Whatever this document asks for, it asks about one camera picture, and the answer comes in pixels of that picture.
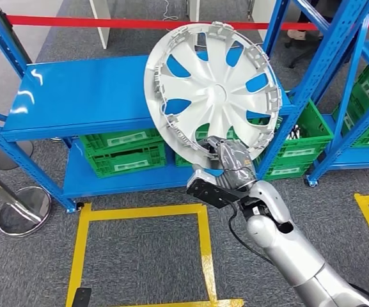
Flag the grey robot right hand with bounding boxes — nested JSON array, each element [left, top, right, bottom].
[[200, 135, 257, 190]]

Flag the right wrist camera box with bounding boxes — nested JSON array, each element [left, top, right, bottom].
[[186, 168, 251, 209]]

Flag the white floor cable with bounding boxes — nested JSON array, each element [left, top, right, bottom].
[[162, 0, 179, 22]]

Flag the small black white parts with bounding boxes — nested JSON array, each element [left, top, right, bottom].
[[285, 123, 300, 141]]

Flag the long blue metal shelf rack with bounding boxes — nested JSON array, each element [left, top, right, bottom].
[[0, 0, 369, 213]]

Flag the black camera cable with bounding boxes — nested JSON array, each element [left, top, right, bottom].
[[227, 203, 275, 266]]

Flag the silver-grey plastic wheel cover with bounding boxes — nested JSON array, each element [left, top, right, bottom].
[[143, 21, 282, 171]]

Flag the black barrier stanchion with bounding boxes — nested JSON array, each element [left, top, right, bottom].
[[0, 4, 34, 65]]

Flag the chrome barrier stanchion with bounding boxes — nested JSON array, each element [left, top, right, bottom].
[[0, 139, 35, 171], [0, 161, 53, 238]]

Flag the long red barrier belt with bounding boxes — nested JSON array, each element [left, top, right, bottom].
[[7, 15, 369, 32]]

